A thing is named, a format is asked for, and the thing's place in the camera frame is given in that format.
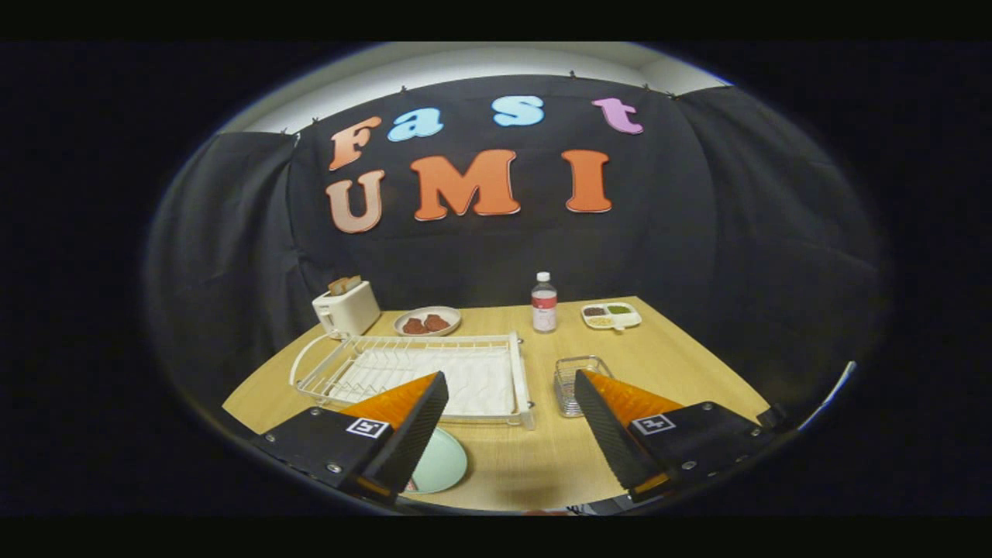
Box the white dish rack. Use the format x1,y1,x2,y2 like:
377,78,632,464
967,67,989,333
289,332,536,431

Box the clear bottle with red label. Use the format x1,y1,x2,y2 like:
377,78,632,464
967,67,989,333
531,271,559,334

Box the white plate with meat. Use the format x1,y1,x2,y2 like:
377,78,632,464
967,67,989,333
393,306,463,337

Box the light green plate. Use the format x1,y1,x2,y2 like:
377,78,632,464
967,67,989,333
403,427,469,495

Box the white toaster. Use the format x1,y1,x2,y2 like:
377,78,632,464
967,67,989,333
312,281,382,339

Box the white divided dish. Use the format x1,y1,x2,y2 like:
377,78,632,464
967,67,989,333
581,301,643,332

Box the metal wire basket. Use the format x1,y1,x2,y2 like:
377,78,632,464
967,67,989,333
553,355,615,419

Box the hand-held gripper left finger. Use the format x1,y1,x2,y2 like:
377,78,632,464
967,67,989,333
248,370,452,506

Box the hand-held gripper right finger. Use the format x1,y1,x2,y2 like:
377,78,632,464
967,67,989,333
573,369,780,503

